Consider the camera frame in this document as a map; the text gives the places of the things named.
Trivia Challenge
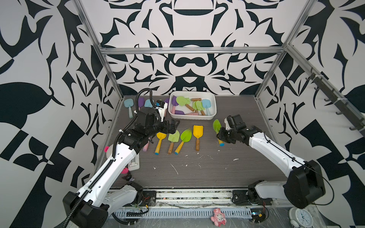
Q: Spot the yellow toy shovel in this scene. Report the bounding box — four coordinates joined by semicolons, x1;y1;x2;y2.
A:
155;132;167;155

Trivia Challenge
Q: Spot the green shovel yellow blue-tipped handle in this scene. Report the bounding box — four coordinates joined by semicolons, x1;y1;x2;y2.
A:
213;119;225;146

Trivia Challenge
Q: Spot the blue toy shovel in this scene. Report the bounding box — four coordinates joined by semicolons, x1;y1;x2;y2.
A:
144;99;153;108

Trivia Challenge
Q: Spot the purple pointed shovel pink handle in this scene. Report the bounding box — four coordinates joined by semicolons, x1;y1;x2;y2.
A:
143;142;149;152

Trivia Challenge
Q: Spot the purple square shovel pink handle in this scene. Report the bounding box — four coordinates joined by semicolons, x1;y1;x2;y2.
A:
138;97;145;108

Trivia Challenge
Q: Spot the teal square shovel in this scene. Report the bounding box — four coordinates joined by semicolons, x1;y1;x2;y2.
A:
124;98;134;119

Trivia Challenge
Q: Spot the yellow shovel wooden handle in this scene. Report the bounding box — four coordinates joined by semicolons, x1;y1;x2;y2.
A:
193;125;203;151

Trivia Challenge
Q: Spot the green pointed shovel yellow handle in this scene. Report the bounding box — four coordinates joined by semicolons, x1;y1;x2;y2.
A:
175;128;193;154

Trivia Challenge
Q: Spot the green shovel brown wooden handle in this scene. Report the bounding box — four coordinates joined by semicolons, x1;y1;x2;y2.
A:
193;101;206;116

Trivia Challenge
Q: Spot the white plastic storage box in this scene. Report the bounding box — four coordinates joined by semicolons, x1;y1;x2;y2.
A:
168;91;217;120

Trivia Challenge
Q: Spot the light blue pointed shovel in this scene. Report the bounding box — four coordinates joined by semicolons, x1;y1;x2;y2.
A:
202;99;211;116

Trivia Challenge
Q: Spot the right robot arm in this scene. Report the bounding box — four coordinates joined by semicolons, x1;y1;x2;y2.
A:
217;115;326;209

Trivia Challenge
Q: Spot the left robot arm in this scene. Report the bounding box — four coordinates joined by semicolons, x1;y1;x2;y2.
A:
62;108;180;228

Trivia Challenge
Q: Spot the purple shovel lying in box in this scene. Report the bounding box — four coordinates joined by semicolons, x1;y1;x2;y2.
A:
175;110;199;116

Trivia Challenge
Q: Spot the purple shovel in box left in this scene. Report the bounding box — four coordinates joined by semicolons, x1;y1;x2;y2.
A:
171;96;179;114

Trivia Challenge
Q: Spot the white brush block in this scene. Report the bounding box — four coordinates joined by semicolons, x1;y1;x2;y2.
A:
128;154;140;171

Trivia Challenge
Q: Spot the small green circuit board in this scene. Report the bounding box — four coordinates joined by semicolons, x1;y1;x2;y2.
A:
250;209;269;224

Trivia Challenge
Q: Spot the pink bear toy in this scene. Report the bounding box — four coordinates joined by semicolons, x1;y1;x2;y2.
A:
210;208;227;227

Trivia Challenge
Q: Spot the white alarm clock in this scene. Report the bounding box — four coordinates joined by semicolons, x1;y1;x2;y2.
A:
289;208;314;228

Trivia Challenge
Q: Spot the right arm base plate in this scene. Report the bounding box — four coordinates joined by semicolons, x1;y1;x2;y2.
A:
232;190;272;206

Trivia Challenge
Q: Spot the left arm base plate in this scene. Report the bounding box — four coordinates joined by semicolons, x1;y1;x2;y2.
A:
138;190;157;207

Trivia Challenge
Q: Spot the white slotted cable duct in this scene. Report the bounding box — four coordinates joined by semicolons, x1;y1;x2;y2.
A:
115;208;252;219

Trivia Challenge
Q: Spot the black corrugated cable hose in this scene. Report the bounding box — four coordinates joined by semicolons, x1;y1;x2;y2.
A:
61;87;155;228

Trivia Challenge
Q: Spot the black wall hook rack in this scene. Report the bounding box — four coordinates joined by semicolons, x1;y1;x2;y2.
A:
306;67;365;137

